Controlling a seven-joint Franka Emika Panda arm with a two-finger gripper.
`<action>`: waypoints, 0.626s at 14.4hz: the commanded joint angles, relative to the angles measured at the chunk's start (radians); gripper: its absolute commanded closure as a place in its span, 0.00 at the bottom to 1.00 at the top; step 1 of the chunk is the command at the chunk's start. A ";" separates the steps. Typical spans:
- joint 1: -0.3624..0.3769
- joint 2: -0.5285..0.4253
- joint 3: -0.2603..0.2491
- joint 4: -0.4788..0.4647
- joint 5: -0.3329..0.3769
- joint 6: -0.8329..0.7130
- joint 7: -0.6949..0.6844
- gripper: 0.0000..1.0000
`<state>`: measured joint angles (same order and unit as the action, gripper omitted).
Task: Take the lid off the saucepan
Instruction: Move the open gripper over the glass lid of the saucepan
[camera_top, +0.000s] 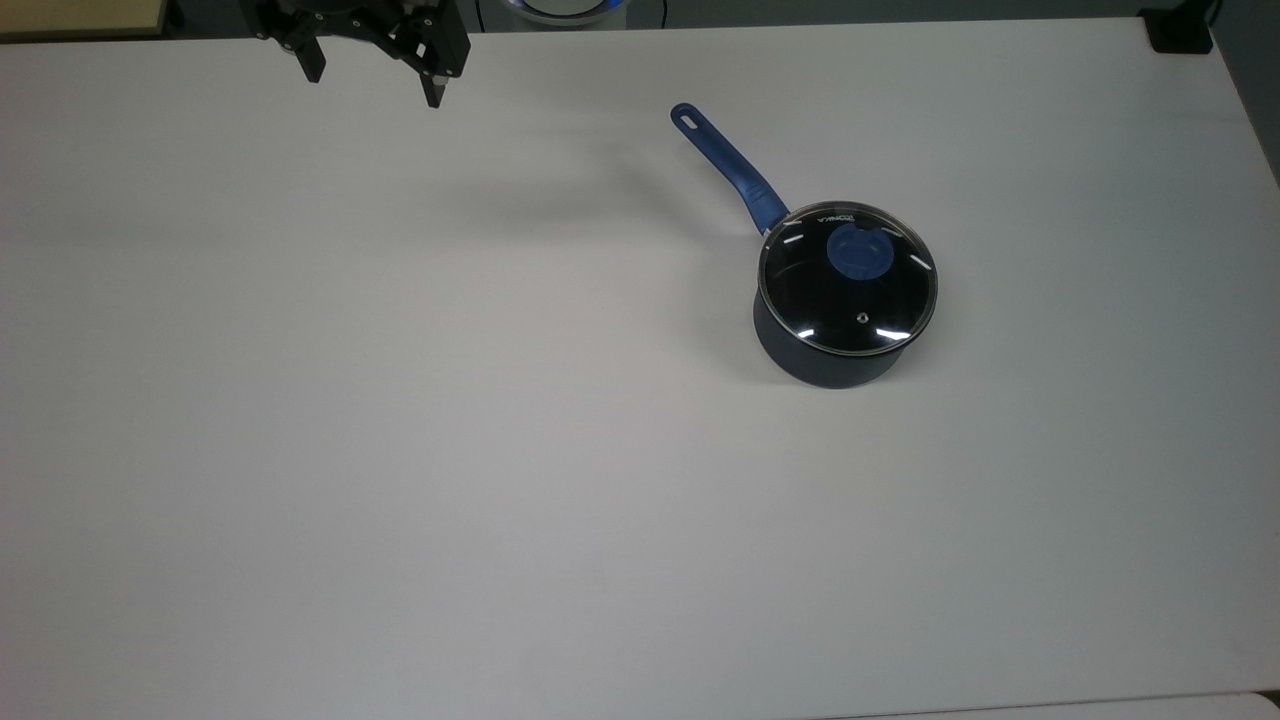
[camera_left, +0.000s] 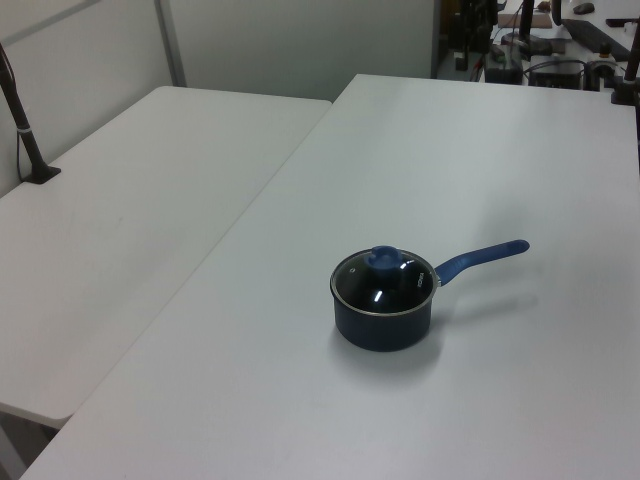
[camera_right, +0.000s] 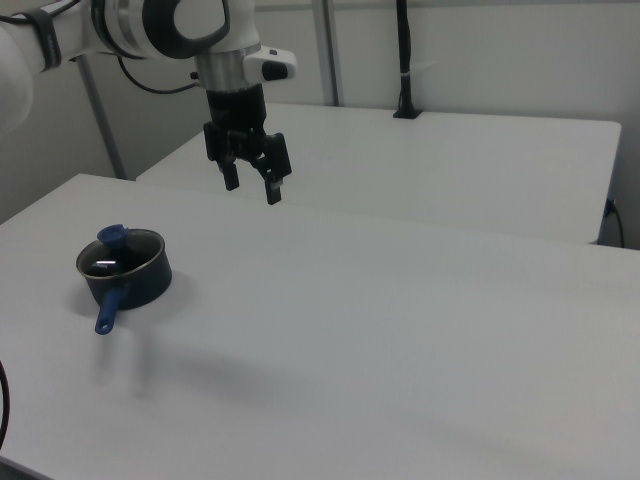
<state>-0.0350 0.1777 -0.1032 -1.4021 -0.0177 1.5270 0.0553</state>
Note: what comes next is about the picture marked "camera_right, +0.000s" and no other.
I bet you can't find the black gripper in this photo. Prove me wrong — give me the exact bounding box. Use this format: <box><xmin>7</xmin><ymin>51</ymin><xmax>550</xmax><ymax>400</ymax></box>
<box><xmin>203</xmin><ymin>83</ymin><xmax>293</xmax><ymax>207</ymax></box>

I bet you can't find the glass lid blue knob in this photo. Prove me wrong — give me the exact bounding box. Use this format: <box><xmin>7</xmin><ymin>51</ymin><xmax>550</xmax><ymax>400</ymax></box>
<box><xmin>76</xmin><ymin>223</ymin><xmax>166</xmax><ymax>279</ymax></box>

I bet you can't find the white table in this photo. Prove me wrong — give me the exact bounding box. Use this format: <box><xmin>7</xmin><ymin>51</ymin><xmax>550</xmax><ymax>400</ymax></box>
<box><xmin>135</xmin><ymin>101</ymin><xmax>623</xmax><ymax>247</ymax></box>

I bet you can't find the black pole with clamp base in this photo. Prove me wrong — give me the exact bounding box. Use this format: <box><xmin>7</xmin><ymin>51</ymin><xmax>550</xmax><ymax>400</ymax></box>
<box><xmin>392</xmin><ymin>0</ymin><xmax>426</xmax><ymax>121</ymax></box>

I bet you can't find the black cable on robot arm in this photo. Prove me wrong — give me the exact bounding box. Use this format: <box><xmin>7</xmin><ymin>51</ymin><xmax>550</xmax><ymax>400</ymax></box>
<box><xmin>116</xmin><ymin>53</ymin><xmax>207</xmax><ymax>96</ymax></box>

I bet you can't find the dark blue saucepan blue handle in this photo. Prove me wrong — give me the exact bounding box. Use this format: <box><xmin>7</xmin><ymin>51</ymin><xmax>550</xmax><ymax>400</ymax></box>
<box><xmin>75</xmin><ymin>228</ymin><xmax>174</xmax><ymax>336</ymax></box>

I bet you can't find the black cable with metal connector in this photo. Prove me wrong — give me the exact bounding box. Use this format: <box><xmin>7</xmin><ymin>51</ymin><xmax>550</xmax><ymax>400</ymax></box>
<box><xmin>0</xmin><ymin>358</ymin><xmax>13</xmax><ymax>454</ymax></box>

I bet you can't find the black cable with blue plug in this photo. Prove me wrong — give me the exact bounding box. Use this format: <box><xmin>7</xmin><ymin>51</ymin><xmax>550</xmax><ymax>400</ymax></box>
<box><xmin>604</xmin><ymin>198</ymin><xmax>627</xmax><ymax>248</ymax></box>

